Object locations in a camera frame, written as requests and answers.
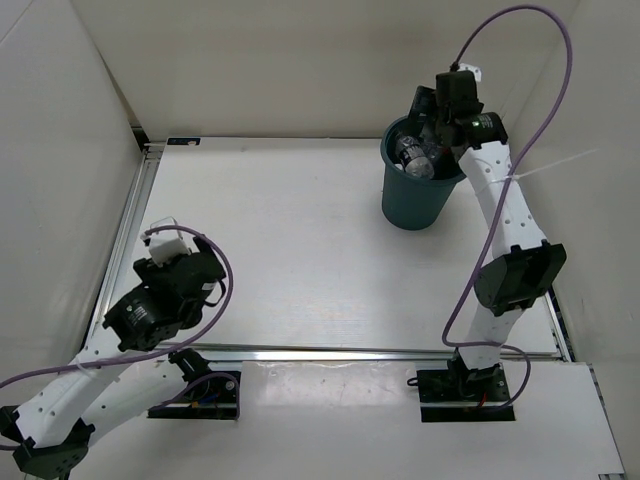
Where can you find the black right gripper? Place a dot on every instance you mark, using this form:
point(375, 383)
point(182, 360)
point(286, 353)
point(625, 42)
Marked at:
point(422, 104)

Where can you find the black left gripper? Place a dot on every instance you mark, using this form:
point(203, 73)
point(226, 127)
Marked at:
point(152, 274)

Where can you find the dark label bottle black cap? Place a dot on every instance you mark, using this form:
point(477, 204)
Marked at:
point(413, 157)

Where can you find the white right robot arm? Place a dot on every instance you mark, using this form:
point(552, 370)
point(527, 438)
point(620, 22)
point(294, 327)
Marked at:
point(517, 264)

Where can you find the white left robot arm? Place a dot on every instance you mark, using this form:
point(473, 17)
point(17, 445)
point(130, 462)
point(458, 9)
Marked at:
point(121, 372)

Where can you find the teal plastic bin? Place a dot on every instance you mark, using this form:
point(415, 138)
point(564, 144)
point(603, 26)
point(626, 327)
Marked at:
point(409, 202)

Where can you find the white zip tie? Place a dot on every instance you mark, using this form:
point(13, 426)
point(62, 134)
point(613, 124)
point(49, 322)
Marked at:
point(519, 176)

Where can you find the blue table sticker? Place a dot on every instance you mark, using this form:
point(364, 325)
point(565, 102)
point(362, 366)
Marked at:
point(183, 141)

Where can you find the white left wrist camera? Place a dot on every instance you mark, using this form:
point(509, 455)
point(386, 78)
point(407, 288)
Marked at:
point(164, 246)

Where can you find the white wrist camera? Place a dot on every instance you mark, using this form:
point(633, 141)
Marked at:
point(475, 70)
point(164, 246)

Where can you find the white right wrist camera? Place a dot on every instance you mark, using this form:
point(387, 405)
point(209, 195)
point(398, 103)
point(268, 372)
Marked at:
point(475, 70)

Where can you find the aluminium table rail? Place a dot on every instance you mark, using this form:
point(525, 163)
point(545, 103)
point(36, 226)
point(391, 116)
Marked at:
point(320, 274)

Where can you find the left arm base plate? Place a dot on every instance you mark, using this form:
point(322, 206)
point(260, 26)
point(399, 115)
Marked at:
point(216, 399)

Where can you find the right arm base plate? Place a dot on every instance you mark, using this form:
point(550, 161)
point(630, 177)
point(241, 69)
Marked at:
point(443, 401)

